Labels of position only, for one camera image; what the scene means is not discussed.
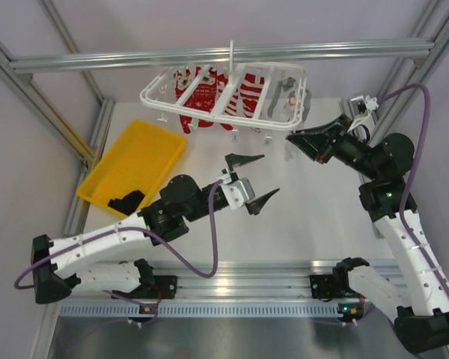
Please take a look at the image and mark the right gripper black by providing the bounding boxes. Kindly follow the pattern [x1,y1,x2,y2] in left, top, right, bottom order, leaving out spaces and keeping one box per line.
[287,114,380,180]

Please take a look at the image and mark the white plastic clip hanger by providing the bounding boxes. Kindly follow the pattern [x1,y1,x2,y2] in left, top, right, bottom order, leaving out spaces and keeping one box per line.
[139,61,308,131]

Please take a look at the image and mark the black sock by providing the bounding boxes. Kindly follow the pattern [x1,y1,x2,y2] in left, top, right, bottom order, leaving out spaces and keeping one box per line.
[108,190,145,216]

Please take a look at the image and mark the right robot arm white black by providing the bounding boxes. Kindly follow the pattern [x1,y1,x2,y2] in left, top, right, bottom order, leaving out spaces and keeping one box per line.
[287,115,449,355]

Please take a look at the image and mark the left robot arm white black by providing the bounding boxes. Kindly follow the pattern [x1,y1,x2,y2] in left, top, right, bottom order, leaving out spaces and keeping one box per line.
[29,153,274,304]

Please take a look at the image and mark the grey sock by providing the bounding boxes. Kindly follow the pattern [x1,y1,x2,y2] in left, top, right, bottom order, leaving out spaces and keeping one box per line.
[302,89,312,123]
[267,76,296,118]

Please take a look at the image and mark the red white striped sock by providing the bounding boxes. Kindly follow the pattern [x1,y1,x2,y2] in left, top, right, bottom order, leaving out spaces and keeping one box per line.
[216,72,239,131]
[239,73,265,118]

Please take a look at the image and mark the yellow plastic tray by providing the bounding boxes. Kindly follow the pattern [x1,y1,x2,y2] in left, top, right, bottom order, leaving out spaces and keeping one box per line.
[76,120,187,218]

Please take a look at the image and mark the aluminium top crossbar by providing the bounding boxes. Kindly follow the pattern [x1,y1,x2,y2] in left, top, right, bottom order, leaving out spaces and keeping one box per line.
[7,36,436,76]

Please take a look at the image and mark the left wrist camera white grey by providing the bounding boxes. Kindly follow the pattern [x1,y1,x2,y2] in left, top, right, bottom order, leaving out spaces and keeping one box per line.
[221,177,256,210]

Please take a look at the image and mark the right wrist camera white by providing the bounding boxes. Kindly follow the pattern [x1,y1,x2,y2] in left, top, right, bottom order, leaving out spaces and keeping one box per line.
[347,93,379,131]

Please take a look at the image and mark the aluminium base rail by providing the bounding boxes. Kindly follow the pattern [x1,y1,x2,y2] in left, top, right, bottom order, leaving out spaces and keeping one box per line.
[152,260,338,302]

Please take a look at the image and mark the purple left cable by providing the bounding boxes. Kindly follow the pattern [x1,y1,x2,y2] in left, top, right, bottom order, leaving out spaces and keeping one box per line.
[13,178,233,291]

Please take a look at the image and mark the purple cable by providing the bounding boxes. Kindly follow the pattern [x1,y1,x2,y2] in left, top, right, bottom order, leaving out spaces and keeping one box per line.
[13,178,233,291]
[377,83,449,330]

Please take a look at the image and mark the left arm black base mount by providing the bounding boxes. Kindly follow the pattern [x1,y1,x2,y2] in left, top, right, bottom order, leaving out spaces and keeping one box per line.
[112,275,178,300]

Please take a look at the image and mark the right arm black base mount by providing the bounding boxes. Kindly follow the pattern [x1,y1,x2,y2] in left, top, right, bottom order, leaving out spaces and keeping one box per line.
[309,274,358,301]

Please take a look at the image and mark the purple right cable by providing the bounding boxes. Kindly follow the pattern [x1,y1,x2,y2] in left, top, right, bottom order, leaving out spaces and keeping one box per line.
[377,83,449,330]

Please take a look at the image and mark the grey slotted cable duct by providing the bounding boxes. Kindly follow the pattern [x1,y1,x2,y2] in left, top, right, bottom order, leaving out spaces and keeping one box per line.
[59,301,364,318]

